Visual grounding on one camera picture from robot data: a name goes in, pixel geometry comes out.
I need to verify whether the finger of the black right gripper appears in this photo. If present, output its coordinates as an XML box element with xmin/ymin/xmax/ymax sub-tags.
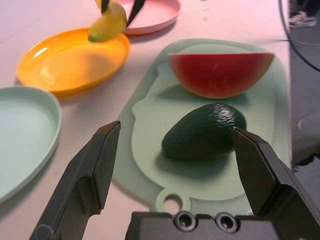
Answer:
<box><xmin>126</xmin><ymin>0</ymin><xmax>148</xmax><ymax>27</ymax></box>
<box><xmin>95</xmin><ymin>0</ymin><xmax>111</xmax><ymax>13</ymax></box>

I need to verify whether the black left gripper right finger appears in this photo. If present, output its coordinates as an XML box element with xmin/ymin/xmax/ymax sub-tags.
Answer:
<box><xmin>231</xmin><ymin>126</ymin><xmax>320</xmax><ymax>240</ymax></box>

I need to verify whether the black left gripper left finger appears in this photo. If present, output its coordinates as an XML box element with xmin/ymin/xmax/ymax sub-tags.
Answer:
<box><xmin>29</xmin><ymin>120</ymin><xmax>122</xmax><ymax>240</ymax></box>

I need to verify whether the yellow banana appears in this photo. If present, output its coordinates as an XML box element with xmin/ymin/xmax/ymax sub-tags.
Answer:
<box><xmin>87</xmin><ymin>1</ymin><xmax>128</xmax><ymax>43</ymax></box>

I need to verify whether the dark green avocado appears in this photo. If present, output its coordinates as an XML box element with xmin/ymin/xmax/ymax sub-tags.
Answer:
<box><xmin>161</xmin><ymin>103</ymin><xmax>248</xmax><ymax>161</ymax></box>

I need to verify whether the red watermelon slice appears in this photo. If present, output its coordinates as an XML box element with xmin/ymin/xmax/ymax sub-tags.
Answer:
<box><xmin>167</xmin><ymin>52</ymin><xmax>275</xmax><ymax>100</ymax></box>

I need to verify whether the pink plate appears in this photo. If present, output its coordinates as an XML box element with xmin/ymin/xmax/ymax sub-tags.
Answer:
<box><xmin>116</xmin><ymin>0</ymin><xmax>181</xmax><ymax>35</ymax></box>

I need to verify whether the yellow plate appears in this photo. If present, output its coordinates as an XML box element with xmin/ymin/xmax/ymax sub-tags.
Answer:
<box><xmin>16</xmin><ymin>27</ymin><xmax>131</xmax><ymax>98</ymax></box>

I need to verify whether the light green plate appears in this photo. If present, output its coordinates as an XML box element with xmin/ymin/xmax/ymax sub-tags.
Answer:
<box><xmin>0</xmin><ymin>85</ymin><xmax>63</xmax><ymax>205</ymax></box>

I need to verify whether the green cutting board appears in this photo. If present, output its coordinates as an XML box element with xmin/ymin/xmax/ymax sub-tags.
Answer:
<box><xmin>116</xmin><ymin>38</ymin><xmax>292</xmax><ymax>218</ymax></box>

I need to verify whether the white sneaker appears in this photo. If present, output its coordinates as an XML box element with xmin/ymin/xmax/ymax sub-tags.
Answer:
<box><xmin>288</xmin><ymin>11</ymin><xmax>317</xmax><ymax>28</ymax></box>

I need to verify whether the long black right arm cable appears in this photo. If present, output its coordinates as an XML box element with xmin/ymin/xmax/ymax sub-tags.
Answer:
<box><xmin>278</xmin><ymin>0</ymin><xmax>320</xmax><ymax>71</ymax></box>

